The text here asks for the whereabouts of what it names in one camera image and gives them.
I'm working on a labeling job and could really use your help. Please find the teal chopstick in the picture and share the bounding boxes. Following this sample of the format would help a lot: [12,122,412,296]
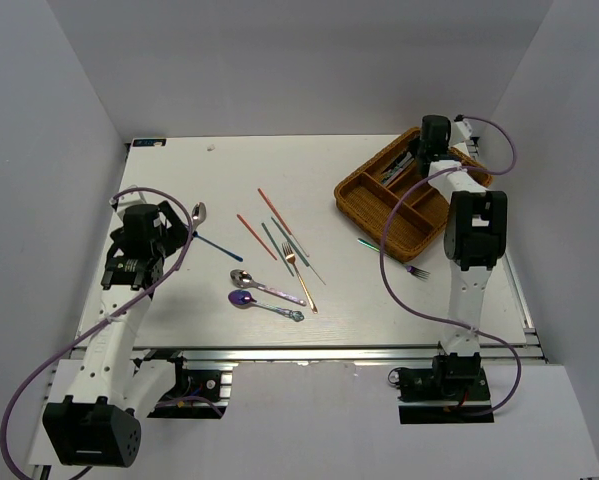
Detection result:
[261,222,295,277]
[270,216,311,267]

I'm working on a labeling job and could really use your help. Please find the orange white chopstick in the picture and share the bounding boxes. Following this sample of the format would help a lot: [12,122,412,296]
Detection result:
[257,187,310,257]

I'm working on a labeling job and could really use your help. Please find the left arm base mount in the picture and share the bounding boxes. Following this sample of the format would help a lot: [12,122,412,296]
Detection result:
[148,357,228,420]

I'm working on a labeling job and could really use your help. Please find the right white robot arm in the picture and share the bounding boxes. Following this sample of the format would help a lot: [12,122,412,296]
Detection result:
[415,115,508,357]

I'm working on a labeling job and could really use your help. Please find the teal chopstick right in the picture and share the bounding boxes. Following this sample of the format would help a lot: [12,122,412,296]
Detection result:
[270,216,311,267]

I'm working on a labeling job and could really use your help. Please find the blue label sticker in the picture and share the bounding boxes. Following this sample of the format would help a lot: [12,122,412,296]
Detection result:
[131,138,167,148]

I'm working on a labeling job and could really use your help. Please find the silver knife teal handle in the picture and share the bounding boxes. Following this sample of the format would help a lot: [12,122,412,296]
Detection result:
[380,155,404,183]

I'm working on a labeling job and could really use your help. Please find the orange wicker cutlery tray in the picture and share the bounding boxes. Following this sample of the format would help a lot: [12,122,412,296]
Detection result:
[333,126,494,265]

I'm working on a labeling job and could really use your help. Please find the iridescent rainbow fork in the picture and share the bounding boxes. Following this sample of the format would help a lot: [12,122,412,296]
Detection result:
[357,238,430,281]

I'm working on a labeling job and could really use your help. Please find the teal chopstick left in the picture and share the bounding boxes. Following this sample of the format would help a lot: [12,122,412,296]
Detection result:
[261,222,295,277]

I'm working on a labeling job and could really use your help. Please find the orange chopstick left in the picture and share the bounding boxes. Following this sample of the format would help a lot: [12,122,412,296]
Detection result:
[236,213,278,261]

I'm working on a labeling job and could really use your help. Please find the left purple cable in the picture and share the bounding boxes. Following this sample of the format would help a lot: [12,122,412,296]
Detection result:
[2,186,200,480]

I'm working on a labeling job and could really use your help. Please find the silver patterned table knife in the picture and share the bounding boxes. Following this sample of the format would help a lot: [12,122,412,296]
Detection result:
[381,151,414,185]

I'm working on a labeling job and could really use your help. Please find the purple iridescent spoon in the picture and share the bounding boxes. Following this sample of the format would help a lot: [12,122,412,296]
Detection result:
[228,290,304,322]

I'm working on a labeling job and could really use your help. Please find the silver spoon blue handle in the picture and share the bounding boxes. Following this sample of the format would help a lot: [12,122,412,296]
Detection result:
[189,201,244,263]

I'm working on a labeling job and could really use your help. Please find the silver spoon pink handle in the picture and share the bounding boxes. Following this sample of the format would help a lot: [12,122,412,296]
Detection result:
[230,269,307,306]

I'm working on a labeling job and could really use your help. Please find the rose gold fork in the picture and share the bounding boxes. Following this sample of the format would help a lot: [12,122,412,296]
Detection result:
[282,242,318,314]

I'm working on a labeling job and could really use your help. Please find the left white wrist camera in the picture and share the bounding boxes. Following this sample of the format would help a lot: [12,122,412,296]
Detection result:
[109,188,146,210]

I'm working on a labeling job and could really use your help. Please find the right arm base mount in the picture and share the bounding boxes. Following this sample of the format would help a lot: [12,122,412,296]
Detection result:
[387,353,494,425]

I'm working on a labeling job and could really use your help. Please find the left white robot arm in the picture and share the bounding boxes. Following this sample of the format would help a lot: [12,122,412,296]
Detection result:
[42,200,206,467]

